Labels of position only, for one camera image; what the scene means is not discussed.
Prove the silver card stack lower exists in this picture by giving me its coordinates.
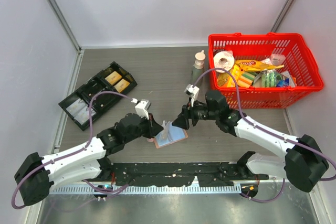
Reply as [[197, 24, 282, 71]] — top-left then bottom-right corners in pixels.
[[74, 108, 89, 125]]

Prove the gold card stack upper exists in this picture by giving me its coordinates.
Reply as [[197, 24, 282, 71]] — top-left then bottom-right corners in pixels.
[[105, 71, 122, 86]]

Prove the silver card stack upper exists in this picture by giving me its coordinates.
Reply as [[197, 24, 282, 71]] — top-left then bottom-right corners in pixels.
[[66, 99, 87, 117]]

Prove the black card organizer tray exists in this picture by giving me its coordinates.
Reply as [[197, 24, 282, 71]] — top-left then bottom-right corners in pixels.
[[59, 62, 138, 131]]

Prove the green packaged item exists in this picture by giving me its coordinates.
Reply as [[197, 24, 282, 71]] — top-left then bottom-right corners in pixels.
[[261, 70, 277, 88]]

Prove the silver card stack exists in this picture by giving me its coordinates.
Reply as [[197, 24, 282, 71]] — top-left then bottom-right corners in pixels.
[[74, 108, 89, 125], [66, 99, 87, 117]]

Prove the gold card stack lower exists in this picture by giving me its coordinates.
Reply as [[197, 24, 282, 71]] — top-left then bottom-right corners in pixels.
[[114, 79, 130, 93]]

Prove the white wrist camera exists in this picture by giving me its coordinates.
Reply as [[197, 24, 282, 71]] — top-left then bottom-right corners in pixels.
[[131, 98, 151, 120], [184, 84, 200, 107]]

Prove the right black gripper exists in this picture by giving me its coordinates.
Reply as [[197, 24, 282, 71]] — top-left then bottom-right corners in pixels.
[[172, 97, 219, 130]]

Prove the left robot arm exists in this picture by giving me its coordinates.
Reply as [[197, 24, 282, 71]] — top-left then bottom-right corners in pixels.
[[14, 113, 163, 208]]

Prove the yellow green sponge pack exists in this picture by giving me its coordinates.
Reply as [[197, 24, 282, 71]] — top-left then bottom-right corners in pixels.
[[226, 65, 257, 88]]

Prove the gold card stack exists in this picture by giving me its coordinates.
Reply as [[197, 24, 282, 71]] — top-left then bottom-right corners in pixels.
[[114, 79, 130, 93], [105, 71, 122, 86]]

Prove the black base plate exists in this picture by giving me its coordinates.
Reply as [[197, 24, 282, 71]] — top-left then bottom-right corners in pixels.
[[88, 162, 269, 187]]

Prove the toilet paper roll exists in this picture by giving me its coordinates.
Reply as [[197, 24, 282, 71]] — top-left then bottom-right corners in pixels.
[[213, 50, 235, 73]]

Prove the white small packet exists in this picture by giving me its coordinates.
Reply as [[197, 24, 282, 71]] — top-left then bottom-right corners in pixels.
[[269, 54, 286, 66]]

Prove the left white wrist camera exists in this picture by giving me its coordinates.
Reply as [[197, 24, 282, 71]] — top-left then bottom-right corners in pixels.
[[131, 98, 151, 120]]

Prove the yellow chips bag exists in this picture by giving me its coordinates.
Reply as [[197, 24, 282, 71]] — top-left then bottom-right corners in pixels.
[[235, 60, 284, 72]]

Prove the red shopping basket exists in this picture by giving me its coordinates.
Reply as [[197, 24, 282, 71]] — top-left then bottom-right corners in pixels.
[[208, 33, 324, 109]]

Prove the green pump bottle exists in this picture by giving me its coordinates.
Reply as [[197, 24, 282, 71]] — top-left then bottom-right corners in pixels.
[[190, 50, 206, 84]]

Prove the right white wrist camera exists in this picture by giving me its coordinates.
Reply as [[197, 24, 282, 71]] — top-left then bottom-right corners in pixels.
[[184, 84, 200, 107]]

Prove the pink card holder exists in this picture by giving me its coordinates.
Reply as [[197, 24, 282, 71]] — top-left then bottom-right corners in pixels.
[[147, 126, 188, 148]]

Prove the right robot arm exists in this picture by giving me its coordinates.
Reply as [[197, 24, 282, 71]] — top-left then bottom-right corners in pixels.
[[172, 90, 329, 193]]

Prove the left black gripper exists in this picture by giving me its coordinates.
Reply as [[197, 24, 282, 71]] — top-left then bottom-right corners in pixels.
[[124, 112, 163, 143]]

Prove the blue packaged item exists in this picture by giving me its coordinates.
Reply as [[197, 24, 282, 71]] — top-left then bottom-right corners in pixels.
[[276, 76, 296, 88]]

